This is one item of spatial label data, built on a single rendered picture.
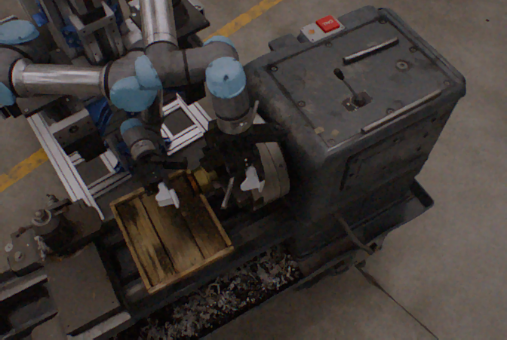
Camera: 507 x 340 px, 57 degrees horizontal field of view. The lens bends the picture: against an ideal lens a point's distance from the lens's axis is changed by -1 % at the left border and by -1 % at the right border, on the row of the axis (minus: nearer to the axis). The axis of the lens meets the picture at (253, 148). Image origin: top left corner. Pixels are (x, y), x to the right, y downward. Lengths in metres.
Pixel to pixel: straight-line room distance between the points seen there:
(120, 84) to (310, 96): 0.55
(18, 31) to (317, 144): 0.95
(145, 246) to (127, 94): 0.55
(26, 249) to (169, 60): 0.94
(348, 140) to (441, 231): 1.46
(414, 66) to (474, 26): 2.24
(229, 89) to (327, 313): 1.70
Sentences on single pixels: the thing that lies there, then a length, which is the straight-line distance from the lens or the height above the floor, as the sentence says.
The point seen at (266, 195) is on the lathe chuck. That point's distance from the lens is 1.41.
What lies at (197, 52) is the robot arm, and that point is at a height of 1.64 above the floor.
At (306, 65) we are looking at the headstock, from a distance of 1.51.
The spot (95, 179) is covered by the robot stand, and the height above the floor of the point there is 0.21.
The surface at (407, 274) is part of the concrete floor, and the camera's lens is 2.58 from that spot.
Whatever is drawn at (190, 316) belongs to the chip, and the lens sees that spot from 1.84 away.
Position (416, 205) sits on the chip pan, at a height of 0.54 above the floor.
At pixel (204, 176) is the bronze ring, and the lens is 1.43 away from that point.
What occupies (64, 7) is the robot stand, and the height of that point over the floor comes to 1.29.
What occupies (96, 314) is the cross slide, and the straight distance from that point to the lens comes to 1.50.
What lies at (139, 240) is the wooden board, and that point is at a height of 0.88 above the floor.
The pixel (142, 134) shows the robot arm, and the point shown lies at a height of 1.11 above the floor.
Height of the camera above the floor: 2.35
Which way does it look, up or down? 57 degrees down
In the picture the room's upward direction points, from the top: 2 degrees counter-clockwise
